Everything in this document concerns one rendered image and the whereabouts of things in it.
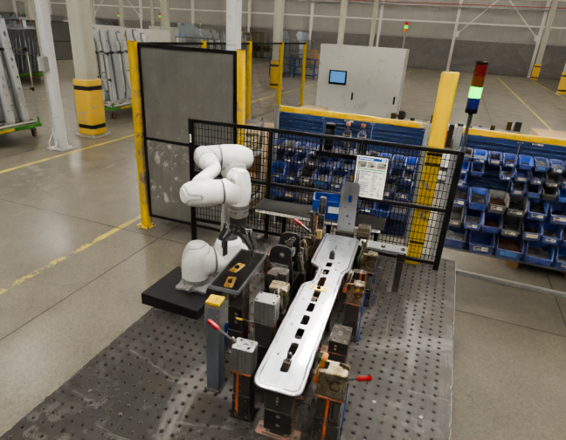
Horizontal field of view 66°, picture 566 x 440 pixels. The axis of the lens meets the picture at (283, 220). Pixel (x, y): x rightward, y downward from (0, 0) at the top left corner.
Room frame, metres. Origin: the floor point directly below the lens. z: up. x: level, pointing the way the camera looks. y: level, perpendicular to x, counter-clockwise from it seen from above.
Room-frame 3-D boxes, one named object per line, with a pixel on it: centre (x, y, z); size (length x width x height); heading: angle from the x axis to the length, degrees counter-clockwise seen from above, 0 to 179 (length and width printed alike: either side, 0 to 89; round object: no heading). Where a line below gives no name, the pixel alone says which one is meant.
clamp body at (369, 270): (2.19, -0.51, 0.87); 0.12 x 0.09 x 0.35; 74
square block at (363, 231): (2.53, -0.52, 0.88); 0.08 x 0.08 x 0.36; 74
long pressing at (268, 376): (1.83, -0.20, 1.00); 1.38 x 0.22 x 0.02; 164
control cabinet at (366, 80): (8.85, -1.34, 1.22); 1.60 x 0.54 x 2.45; 70
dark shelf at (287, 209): (2.77, -0.25, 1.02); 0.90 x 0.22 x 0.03; 74
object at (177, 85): (4.34, 1.01, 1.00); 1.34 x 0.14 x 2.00; 70
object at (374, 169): (2.81, -0.57, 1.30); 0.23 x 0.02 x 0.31; 74
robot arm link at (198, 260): (2.21, 0.48, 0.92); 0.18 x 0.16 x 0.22; 116
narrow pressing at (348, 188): (2.55, -0.41, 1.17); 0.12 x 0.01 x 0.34; 74
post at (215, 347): (1.47, 0.25, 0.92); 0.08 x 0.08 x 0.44; 74
